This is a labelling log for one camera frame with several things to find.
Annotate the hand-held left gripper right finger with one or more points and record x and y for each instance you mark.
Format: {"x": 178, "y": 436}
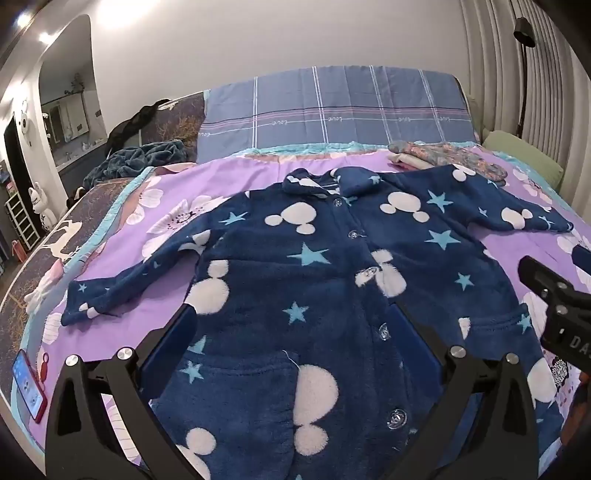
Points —
{"x": 418, "y": 330}

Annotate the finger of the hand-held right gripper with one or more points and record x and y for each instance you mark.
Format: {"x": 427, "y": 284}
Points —
{"x": 547, "y": 279}

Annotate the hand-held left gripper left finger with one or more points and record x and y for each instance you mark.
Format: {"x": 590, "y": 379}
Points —
{"x": 171, "y": 325}

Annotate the navy fleece star-print pajama top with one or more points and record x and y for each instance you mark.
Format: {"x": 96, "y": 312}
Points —
{"x": 323, "y": 286}

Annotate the folded floral clothes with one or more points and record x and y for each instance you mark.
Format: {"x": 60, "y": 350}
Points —
{"x": 443, "y": 154}

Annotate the purple floral bedsheet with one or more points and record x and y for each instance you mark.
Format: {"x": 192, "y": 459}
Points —
{"x": 152, "y": 217}

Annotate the green pillow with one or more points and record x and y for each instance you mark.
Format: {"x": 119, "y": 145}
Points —
{"x": 526, "y": 154}

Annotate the dark patterned bed cover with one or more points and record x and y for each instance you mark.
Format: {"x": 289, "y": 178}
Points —
{"x": 27, "y": 281}

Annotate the phone in red case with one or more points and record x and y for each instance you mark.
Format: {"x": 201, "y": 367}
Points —
{"x": 27, "y": 385}

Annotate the teal fleece blanket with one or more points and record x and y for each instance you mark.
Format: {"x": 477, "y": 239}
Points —
{"x": 134, "y": 159}

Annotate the white cat figurine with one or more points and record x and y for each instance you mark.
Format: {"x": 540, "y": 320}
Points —
{"x": 40, "y": 203}

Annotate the white storage rack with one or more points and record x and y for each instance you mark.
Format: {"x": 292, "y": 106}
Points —
{"x": 21, "y": 221}

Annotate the white pleated curtain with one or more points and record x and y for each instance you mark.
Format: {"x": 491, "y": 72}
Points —
{"x": 549, "y": 92}

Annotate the black garment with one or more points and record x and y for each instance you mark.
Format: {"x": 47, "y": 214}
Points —
{"x": 131, "y": 122}

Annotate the blue plaid pillow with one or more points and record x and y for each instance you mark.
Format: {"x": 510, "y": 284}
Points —
{"x": 332, "y": 108}

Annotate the black floor lamp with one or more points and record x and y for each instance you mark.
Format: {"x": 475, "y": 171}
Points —
{"x": 524, "y": 32}

